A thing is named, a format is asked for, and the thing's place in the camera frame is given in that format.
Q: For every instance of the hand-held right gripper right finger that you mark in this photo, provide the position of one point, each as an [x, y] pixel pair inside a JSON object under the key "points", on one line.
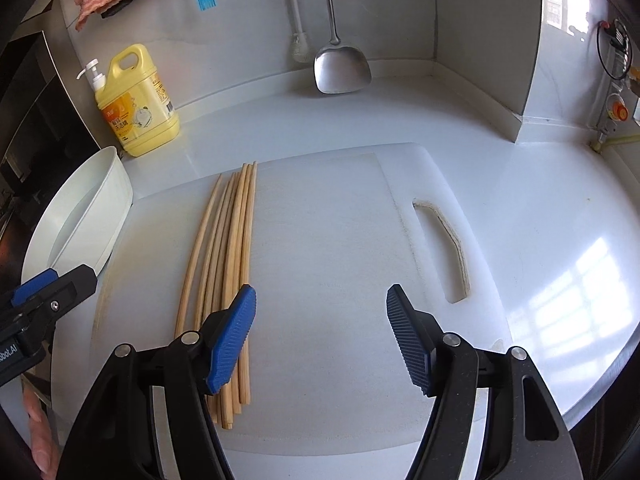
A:
{"points": [[410, 340]]}

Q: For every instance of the bundle of wooden chopsticks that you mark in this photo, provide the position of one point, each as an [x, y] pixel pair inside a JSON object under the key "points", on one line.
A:
{"points": [[235, 240]]}

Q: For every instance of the white oval basin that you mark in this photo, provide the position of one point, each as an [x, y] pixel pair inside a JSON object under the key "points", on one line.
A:
{"points": [[105, 220]]}

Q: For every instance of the yellow detergent bottle with pump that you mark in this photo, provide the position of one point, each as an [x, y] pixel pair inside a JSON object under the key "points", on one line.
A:
{"points": [[145, 120]]}

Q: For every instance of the stainless steel spatula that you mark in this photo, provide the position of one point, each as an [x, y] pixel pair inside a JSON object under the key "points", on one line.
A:
{"points": [[340, 70]]}

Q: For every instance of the black kitchen appliance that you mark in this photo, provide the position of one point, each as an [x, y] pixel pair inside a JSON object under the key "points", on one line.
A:
{"points": [[30, 125]]}

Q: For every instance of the white plastic cutting board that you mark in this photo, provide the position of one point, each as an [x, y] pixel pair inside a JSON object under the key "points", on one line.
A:
{"points": [[325, 240]]}

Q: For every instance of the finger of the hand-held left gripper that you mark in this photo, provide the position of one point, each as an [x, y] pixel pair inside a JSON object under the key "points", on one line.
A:
{"points": [[75, 285], [32, 287]]}

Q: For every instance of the orange valve knob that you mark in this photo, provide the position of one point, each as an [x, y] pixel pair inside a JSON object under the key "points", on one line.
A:
{"points": [[621, 111]]}

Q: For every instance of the white bottle brush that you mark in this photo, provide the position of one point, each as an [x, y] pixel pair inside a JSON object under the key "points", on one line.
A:
{"points": [[300, 45]]}

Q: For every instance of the person's left hand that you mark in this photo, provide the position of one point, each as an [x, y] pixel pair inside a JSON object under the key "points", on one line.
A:
{"points": [[42, 440]]}

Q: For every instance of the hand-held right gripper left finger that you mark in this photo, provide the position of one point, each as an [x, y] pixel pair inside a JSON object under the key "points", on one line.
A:
{"points": [[232, 340]]}

